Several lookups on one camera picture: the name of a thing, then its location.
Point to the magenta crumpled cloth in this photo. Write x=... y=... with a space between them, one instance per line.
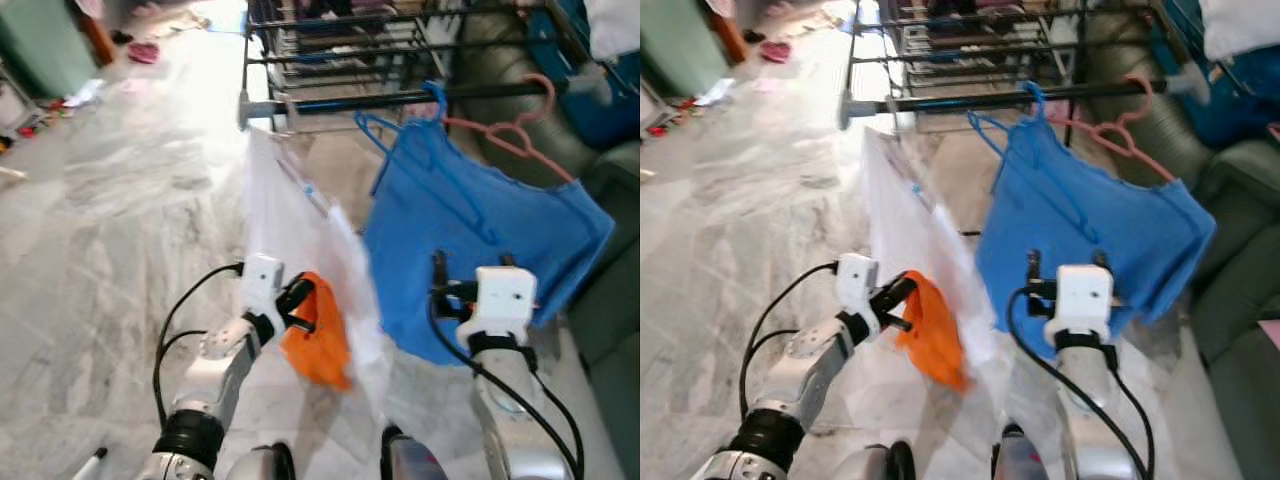
x=776 y=52
x=142 y=52

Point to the robot leg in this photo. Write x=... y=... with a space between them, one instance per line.
x=1018 y=460
x=415 y=460
x=870 y=465
x=260 y=465

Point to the black clothes drying rack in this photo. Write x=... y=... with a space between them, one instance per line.
x=940 y=102
x=330 y=102

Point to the robot left leg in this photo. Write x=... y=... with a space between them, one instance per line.
x=260 y=465
x=870 y=465

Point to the white rod black tip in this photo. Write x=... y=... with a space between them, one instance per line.
x=90 y=463

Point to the blue shirt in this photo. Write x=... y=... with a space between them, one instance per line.
x=460 y=220
x=1070 y=220

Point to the robot right leg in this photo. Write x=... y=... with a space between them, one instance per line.
x=1018 y=460
x=415 y=460

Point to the brown wooden post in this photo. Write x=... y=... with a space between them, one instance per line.
x=98 y=35
x=728 y=35

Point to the dark green sofa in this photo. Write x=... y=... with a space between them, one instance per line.
x=610 y=300
x=1240 y=250

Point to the blue plastic hanger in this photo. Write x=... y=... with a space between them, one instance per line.
x=1040 y=100
x=441 y=103

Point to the white folded cloth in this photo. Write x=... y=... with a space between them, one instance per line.
x=615 y=25
x=1240 y=25

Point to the white paper sheet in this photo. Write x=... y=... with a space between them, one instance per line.
x=85 y=94
x=712 y=93

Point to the salmon pink hanger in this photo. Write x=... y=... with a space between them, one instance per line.
x=552 y=98
x=1150 y=95

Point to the pink cushion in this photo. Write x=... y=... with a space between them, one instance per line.
x=1272 y=335

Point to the orange shirt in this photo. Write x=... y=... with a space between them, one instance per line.
x=935 y=345
x=320 y=345

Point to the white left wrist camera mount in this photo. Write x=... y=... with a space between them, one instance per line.
x=857 y=285
x=262 y=285

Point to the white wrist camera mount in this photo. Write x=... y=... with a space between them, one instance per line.
x=262 y=285
x=1085 y=300
x=500 y=300
x=857 y=285

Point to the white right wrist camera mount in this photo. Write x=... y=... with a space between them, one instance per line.
x=1085 y=300
x=500 y=300

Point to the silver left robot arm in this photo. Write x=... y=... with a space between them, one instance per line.
x=215 y=370
x=810 y=370

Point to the white shirt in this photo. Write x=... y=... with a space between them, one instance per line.
x=290 y=210
x=900 y=210

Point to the green cabinet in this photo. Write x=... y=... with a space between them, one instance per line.
x=680 y=45
x=40 y=45

